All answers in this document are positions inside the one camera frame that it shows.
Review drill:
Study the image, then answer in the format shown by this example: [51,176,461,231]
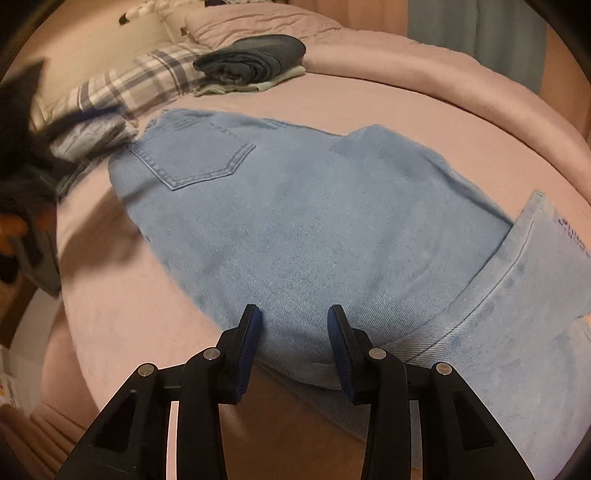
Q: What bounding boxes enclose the pale green folded garment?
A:
[194,65,307,97]

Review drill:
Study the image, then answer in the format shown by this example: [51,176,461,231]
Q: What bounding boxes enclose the grey-blue curtain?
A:
[406,0,548,93]

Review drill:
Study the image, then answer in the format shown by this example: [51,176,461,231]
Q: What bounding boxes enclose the light blue jeans pants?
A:
[107,108,591,467]

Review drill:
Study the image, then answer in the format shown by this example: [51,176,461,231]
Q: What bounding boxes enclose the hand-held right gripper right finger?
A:
[327,304,536,480]

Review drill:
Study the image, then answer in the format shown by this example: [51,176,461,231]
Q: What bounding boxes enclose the cream pillow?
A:
[28,0,195,121]

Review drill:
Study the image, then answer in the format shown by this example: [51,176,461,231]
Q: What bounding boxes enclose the dark blue folded jeans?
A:
[193,34,307,86]

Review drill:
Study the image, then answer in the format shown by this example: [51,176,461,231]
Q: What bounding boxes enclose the pink bed sheet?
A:
[0,69,591,480]

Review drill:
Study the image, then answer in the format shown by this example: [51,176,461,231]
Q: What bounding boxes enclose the plaid pillow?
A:
[30,45,218,132]

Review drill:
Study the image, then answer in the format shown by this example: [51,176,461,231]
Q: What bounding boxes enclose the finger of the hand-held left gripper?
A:
[33,104,123,138]

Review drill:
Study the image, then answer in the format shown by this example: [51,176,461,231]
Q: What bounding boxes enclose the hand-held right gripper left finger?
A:
[55,304,264,480]

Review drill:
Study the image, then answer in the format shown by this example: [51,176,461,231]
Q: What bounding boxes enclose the pink comforter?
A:
[185,2,591,195]

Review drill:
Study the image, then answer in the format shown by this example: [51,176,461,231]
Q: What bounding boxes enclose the grey striped cloth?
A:
[50,115,140,195]

